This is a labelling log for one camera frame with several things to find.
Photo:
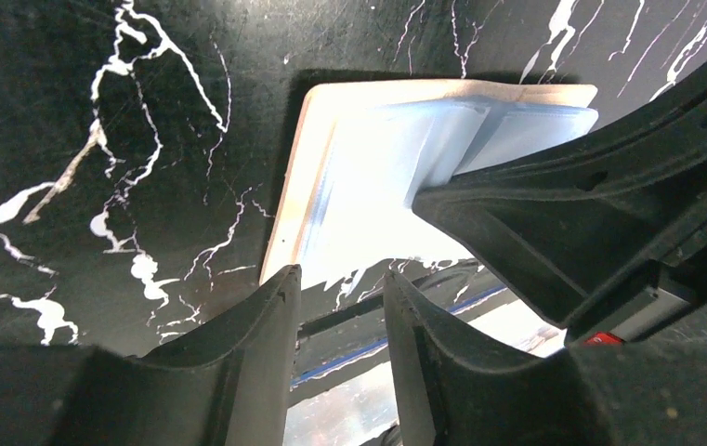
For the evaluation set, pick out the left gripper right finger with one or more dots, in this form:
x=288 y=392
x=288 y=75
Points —
x=457 y=386

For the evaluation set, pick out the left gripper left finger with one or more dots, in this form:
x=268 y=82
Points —
x=224 y=383

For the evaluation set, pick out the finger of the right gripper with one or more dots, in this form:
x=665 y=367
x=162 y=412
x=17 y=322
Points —
x=605 y=234

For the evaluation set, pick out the beige leather card holder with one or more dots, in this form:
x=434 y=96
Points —
x=362 y=151

